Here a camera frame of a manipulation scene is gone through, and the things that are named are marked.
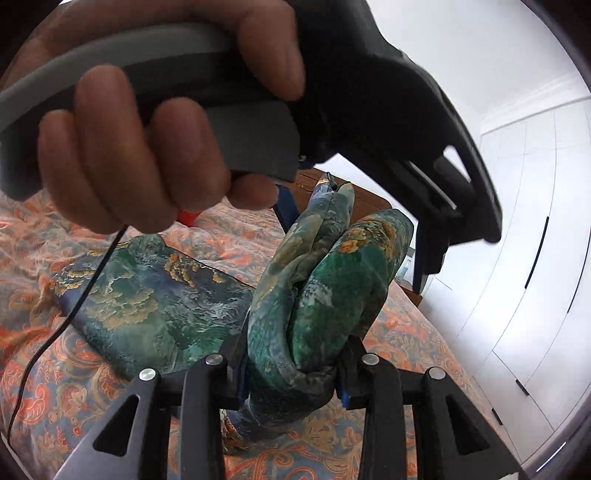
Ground wooden nightstand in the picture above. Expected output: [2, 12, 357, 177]
[399, 281, 424, 309]

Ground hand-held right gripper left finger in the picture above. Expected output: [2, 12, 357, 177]
[53, 330, 253, 480]

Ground green landscape print jacket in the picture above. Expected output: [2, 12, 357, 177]
[51, 182, 415, 431]

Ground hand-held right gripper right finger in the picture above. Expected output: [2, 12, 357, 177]
[335, 335, 528, 480]

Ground wooden headboard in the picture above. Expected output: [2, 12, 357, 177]
[295, 170, 394, 220]

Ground orange floral quilt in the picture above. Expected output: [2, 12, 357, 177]
[0, 189, 485, 480]

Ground person's left hand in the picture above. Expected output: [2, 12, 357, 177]
[9, 0, 306, 234]

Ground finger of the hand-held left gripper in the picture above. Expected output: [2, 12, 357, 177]
[392, 159, 462, 295]
[272, 182, 302, 232]

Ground white wardrobe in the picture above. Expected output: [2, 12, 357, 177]
[422, 92, 591, 464]

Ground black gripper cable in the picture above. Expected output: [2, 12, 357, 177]
[6, 225, 127, 446]

